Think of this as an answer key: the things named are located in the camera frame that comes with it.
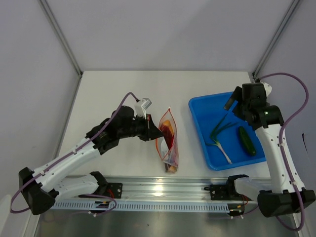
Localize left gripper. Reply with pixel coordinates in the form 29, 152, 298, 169
118, 113, 163, 142

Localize red chili pepper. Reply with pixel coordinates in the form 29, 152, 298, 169
163, 135, 179, 167

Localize clear zip top bag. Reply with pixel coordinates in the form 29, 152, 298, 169
156, 107, 179, 173

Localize green onion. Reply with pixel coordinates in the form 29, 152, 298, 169
209, 114, 237, 164

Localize green cucumber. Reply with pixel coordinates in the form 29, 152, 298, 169
238, 126, 256, 156

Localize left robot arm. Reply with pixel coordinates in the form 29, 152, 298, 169
18, 106, 163, 215

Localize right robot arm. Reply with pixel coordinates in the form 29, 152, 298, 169
224, 82, 316, 217

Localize blue plastic tray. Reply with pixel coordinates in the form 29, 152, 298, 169
188, 92, 266, 171

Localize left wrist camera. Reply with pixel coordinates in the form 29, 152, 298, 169
134, 98, 152, 118

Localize right aluminium frame post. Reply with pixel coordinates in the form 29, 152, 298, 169
251, 0, 303, 80

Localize aluminium frame post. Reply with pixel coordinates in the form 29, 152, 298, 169
37, 0, 82, 77
251, 0, 303, 80

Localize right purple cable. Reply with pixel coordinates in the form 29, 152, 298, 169
228, 73, 310, 232

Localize purple cable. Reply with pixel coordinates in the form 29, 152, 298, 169
10, 92, 140, 214
228, 73, 310, 232

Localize aluminium mounting rail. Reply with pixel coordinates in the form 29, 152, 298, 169
66, 175, 272, 204

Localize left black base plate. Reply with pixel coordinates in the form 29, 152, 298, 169
105, 183, 123, 199

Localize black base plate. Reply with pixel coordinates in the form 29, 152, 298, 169
203, 184, 253, 201
105, 183, 123, 199

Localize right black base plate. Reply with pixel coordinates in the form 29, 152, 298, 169
203, 184, 253, 201

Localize white slotted cable duct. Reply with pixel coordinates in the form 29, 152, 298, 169
52, 200, 241, 213

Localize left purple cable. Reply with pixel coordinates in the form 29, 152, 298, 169
10, 92, 140, 214

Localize left aluminium frame post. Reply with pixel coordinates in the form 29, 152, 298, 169
37, 0, 82, 77

